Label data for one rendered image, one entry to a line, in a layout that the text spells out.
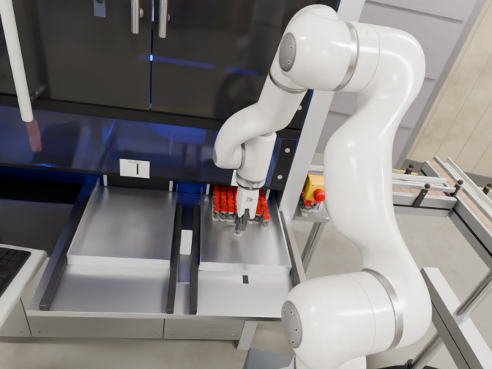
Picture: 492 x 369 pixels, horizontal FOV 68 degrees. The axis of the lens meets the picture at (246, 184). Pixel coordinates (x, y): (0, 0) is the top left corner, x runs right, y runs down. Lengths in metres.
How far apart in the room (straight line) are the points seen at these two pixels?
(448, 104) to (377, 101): 3.07
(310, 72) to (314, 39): 0.04
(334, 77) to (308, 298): 0.31
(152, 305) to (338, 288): 0.55
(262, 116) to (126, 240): 0.55
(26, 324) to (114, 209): 0.80
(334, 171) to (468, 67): 3.07
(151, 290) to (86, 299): 0.15
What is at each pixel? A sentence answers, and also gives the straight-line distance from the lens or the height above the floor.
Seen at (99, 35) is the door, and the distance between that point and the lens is 1.01.
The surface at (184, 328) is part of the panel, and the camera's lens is 1.77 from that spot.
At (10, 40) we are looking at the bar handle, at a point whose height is 1.38.
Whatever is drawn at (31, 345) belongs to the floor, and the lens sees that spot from 2.01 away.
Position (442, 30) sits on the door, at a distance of 3.36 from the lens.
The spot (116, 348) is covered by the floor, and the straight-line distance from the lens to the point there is 1.93.
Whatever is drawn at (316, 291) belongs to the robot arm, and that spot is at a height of 1.28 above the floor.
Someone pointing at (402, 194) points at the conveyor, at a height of 0.93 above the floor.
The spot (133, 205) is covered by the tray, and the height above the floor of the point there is 0.88.
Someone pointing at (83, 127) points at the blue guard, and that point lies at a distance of 1.11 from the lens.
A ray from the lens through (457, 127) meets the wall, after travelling 3.77.
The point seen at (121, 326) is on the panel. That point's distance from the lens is 1.78.
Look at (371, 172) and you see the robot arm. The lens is 0.54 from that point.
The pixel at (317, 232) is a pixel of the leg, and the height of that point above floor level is 0.67.
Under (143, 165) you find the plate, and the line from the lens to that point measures 1.14.
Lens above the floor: 1.68
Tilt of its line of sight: 36 degrees down
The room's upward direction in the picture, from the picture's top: 12 degrees clockwise
